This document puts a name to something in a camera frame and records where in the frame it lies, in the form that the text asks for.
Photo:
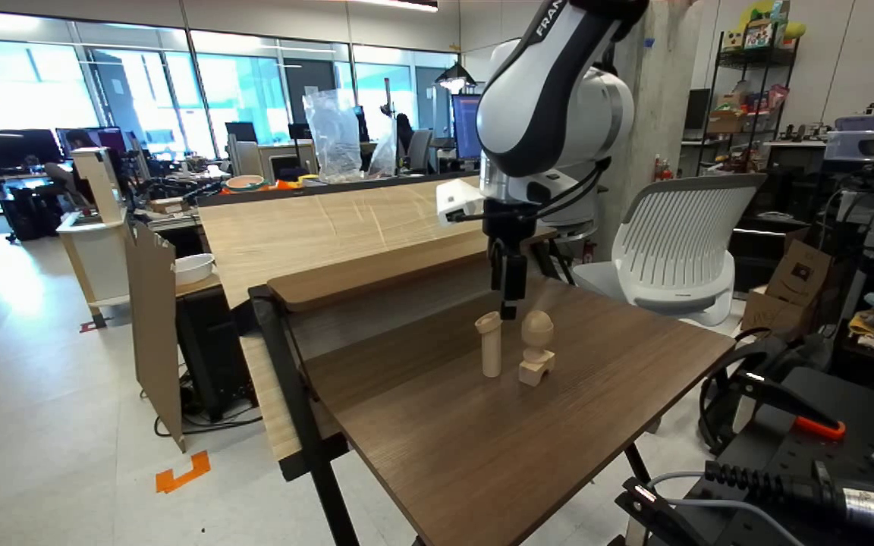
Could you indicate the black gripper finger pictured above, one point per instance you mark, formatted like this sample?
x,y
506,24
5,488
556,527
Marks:
x,y
556,262
515,289

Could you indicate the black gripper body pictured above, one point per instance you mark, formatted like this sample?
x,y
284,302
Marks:
x,y
512,221

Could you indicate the wooden egg holder with egg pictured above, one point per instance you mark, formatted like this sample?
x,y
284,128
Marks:
x,y
537,329

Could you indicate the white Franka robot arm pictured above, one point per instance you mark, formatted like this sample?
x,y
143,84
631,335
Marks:
x,y
547,110

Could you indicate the wooden square block with arch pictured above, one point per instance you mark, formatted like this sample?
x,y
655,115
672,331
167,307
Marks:
x,y
531,374

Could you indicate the wooden cylinder peg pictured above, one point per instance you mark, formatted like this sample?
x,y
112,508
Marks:
x,y
489,350

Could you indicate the blue lit monitor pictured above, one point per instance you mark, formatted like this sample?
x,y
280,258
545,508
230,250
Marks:
x,y
467,126

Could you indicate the white mesh-back office chair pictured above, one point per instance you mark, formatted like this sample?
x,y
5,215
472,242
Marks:
x,y
680,245

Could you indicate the wooden desk with slanted shelf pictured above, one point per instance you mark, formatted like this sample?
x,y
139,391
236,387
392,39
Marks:
x,y
478,457

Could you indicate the clear plastic bag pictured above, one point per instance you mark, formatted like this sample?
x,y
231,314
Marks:
x,y
336,131

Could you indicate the brown cardboard box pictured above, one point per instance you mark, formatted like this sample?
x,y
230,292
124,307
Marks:
x,y
796,284

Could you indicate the black metal storage shelf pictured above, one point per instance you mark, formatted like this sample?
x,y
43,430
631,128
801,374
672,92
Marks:
x,y
750,107

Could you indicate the black ribbed conduit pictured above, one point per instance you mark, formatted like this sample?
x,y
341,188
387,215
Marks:
x,y
761,479

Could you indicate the orange and black clamp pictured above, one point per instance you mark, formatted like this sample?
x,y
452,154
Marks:
x,y
810,426

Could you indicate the black computer monitor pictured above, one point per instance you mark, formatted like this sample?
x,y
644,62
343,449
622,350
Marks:
x,y
13,154

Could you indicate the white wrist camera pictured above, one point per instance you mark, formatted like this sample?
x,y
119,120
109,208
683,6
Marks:
x,y
460,198

